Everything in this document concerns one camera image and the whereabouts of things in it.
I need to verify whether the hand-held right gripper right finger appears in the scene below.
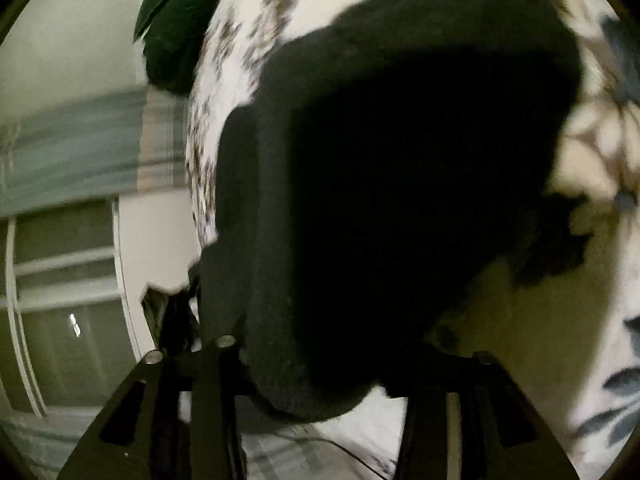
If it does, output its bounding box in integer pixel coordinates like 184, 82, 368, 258
395, 350, 583, 480

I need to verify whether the grey curtain with plaid band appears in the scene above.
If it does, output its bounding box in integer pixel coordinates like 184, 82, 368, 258
0, 407, 101, 480
0, 87, 188, 216

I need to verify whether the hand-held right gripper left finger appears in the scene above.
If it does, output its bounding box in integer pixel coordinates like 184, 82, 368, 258
57, 260, 251, 480

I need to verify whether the dark green duvet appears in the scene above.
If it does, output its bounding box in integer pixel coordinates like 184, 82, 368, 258
132, 0, 236, 96

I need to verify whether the black and white sweater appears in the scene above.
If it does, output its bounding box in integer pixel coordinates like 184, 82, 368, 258
197, 0, 588, 423

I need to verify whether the white framed window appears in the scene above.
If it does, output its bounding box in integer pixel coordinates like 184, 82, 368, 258
0, 200, 146, 421

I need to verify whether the black cable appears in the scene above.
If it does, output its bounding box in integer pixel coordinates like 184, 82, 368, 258
300, 435, 396, 480

